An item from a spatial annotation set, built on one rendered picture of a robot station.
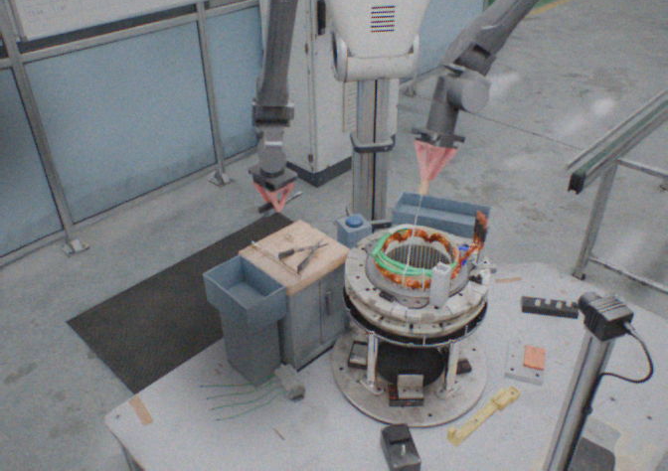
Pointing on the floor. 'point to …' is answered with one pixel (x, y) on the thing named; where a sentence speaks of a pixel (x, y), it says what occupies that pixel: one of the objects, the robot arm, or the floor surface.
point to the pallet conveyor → (606, 166)
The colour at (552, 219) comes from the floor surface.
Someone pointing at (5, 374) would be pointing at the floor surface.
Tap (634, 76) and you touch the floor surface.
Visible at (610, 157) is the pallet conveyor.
